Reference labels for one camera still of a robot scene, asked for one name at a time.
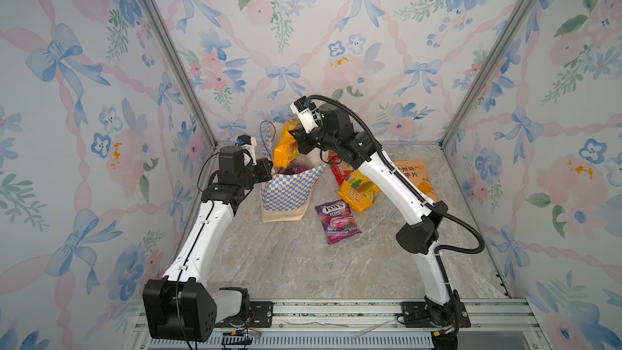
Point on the red fruit candy bag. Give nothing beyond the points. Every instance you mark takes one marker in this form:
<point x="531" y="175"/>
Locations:
<point x="340" y="169"/>

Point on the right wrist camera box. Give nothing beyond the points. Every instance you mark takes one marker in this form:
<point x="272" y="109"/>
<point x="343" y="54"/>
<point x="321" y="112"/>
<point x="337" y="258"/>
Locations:
<point x="306" y="112"/>

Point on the purple grape candy bag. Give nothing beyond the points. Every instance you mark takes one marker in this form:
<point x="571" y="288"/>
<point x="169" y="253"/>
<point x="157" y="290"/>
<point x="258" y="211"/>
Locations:
<point x="293" y="168"/>

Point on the right aluminium corner post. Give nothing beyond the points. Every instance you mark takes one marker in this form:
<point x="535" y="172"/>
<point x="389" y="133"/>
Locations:
<point x="519" y="14"/>

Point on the black mounting plate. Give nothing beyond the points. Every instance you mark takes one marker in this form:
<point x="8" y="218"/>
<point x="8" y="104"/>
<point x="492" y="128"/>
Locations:
<point x="259" y="314"/>
<point x="420" y="314"/>

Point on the blue checkered paper bag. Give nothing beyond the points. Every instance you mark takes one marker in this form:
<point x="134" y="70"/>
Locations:
<point x="286" y="198"/>

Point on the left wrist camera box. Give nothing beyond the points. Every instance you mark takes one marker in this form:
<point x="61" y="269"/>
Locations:
<point x="249" y="143"/>

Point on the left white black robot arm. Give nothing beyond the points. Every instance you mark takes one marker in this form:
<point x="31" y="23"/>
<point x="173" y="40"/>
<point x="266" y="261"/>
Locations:
<point x="178" y="306"/>

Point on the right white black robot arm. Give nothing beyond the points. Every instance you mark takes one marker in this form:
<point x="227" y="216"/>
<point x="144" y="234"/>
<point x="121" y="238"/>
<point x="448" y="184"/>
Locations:
<point x="422" y="215"/>

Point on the yellow mango candy bag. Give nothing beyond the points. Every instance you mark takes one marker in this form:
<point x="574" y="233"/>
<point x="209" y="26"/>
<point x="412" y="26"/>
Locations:
<point x="358" y="191"/>
<point x="287" y="149"/>

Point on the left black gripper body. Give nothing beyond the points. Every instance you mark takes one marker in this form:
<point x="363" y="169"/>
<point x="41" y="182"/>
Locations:
<point x="257" y="174"/>

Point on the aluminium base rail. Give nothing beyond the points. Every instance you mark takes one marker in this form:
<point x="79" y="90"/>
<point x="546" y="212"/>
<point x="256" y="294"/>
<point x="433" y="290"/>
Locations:
<point x="368" y="324"/>

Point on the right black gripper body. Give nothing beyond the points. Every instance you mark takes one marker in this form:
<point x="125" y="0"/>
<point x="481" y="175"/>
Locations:
<point x="320" y="137"/>

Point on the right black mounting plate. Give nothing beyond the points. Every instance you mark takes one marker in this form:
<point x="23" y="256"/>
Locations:
<point x="420" y="314"/>

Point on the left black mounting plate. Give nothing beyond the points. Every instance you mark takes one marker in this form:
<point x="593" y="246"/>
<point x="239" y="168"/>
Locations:
<point x="259" y="314"/>

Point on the left aluminium corner post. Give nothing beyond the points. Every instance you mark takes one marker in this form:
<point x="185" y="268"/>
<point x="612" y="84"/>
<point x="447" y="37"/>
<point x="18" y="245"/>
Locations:
<point x="172" y="57"/>

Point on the tan potato chips pouch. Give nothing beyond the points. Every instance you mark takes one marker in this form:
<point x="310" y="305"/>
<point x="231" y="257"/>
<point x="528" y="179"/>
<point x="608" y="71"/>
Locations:
<point x="416" y="172"/>

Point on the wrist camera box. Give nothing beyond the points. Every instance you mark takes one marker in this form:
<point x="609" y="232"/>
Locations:
<point x="306" y="112"/>
<point x="249" y="143"/>

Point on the purple Fox's candy packet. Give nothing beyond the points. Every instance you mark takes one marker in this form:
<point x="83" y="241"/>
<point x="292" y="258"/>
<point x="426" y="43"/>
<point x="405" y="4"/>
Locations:
<point x="337" y="221"/>

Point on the aluminium corner post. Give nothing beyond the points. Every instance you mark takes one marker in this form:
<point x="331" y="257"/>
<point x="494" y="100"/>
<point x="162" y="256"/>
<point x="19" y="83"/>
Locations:
<point x="519" y="14"/>
<point x="172" y="57"/>

